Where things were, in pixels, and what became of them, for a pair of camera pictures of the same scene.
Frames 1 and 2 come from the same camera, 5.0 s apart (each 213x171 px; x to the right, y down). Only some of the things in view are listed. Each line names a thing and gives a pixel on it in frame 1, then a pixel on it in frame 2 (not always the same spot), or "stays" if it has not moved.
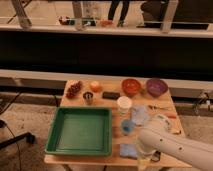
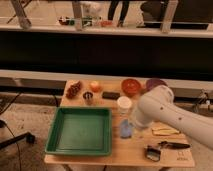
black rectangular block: [111, 95] stays
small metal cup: [88, 96] stays
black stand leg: [29, 137] stays
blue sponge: [128, 150] → [125, 129]
